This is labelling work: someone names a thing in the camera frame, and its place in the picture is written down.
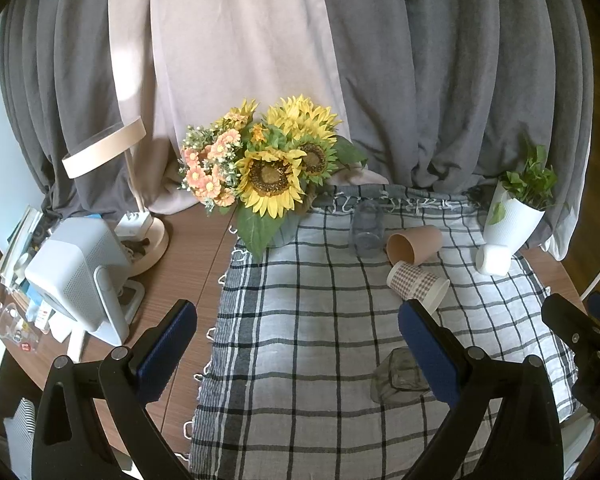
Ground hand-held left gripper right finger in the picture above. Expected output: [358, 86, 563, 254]
[398, 298, 564, 480]

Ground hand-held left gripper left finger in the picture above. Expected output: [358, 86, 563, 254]
[32, 299, 198, 480]

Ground smoky glass cup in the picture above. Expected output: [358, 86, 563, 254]
[370, 347, 433, 406]

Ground checked paper cup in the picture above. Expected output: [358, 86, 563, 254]
[386, 260, 451, 311]

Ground white cylindrical cup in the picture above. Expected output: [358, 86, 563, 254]
[475, 243, 511, 276]

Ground brown paper cup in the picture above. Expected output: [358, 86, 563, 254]
[386, 224, 444, 266]

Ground clear glass cup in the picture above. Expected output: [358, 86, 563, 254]
[349, 201, 385, 259]

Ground clear plastic cup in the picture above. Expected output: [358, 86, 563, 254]
[0, 302, 32, 343]

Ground white vase with green plant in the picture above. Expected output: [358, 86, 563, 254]
[482, 144, 561, 257]

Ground white box appliance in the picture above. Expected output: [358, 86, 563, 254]
[24, 217, 134, 347]

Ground checked grey white cloth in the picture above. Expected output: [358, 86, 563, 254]
[184, 184, 581, 480]

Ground white charger plug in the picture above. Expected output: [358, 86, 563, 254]
[115, 211, 151, 241]

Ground striped white object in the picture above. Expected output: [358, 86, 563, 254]
[2, 397, 37, 478]

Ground stack of books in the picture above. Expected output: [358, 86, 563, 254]
[0, 204, 47, 293]

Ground beige desk lamp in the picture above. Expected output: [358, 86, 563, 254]
[62, 116, 170, 277]

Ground sunflower bouquet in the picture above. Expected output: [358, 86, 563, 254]
[177, 94, 369, 263]

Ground grey curtain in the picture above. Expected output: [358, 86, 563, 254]
[0, 0, 157, 218]
[316, 0, 596, 262]

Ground beige curtain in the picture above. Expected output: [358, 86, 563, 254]
[108, 0, 392, 215]

